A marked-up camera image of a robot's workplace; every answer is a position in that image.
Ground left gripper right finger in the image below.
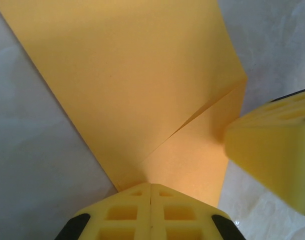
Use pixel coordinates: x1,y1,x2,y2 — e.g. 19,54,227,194
150,183,243,240

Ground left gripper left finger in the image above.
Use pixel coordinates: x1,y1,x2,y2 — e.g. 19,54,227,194
56,182,152,240

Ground orange paper sheet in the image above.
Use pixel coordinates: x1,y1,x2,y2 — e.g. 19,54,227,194
0,0,249,208

